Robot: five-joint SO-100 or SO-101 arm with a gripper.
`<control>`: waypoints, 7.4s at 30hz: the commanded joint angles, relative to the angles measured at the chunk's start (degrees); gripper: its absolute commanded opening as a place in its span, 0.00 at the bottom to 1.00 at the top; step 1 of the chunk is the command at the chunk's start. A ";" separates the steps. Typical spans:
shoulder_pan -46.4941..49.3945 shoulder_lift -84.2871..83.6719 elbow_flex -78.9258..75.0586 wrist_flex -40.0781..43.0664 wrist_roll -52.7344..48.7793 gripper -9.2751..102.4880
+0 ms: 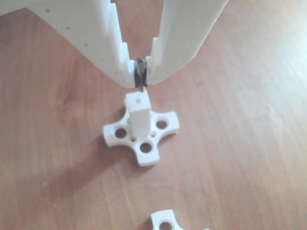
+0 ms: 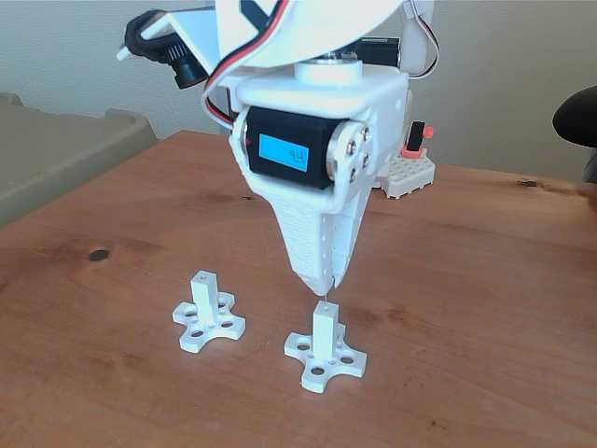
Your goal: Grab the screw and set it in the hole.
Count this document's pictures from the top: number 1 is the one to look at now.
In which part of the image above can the white cross-base post stand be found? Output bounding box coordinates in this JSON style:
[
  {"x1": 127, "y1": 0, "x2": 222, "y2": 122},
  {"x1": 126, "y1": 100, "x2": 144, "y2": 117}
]
[
  {"x1": 102, "y1": 92, "x2": 181, "y2": 167},
  {"x1": 150, "y1": 207, "x2": 212, "y2": 230}
]

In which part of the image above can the small metal screw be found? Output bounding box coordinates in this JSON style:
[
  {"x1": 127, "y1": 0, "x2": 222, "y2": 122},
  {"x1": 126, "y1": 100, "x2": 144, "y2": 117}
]
[{"x1": 133, "y1": 57, "x2": 148, "y2": 93}]

